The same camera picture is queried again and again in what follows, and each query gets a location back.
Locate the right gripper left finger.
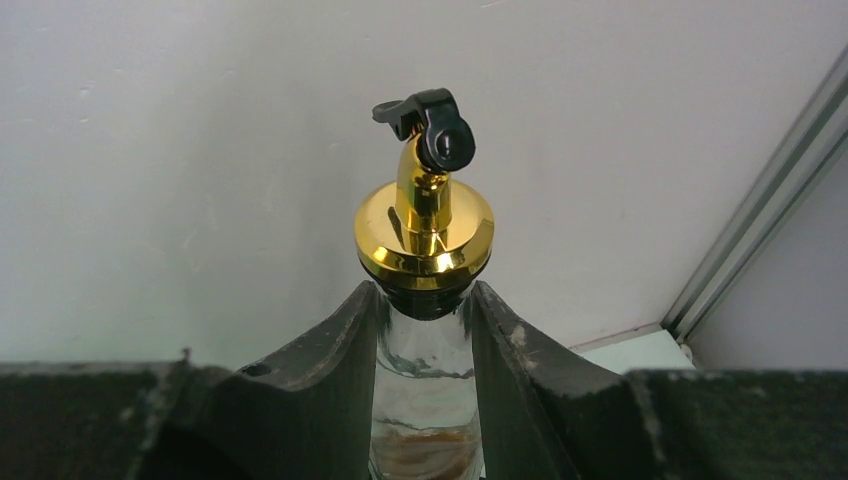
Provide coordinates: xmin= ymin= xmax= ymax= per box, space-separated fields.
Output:
xmin=1 ymin=281 xmax=379 ymax=479

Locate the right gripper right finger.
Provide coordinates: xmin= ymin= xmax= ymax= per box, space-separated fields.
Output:
xmin=470 ymin=282 xmax=847 ymax=479

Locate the glass oil bottle gold spout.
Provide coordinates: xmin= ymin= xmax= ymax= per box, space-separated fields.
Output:
xmin=354 ymin=88 xmax=494 ymax=479

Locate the right aluminium frame post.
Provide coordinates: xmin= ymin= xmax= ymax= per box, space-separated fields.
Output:
xmin=660 ymin=49 xmax=847 ymax=343

